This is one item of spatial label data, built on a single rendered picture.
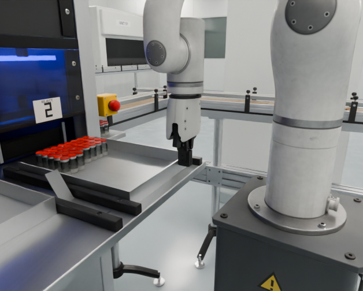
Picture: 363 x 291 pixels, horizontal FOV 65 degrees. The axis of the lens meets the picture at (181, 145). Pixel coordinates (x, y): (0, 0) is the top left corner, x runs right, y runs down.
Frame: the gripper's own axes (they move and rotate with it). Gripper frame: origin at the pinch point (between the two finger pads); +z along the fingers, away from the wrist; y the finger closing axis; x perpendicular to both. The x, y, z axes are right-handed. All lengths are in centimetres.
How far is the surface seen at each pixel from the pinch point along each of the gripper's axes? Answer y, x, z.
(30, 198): 28.4, -19.6, 2.5
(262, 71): -144, -14, -14
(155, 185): 11.0, -1.7, 3.2
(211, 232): -82, -23, 79
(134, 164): 1.1, -14.8, 4.0
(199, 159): -6.3, 1.0, 2.5
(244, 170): -88, -8, 37
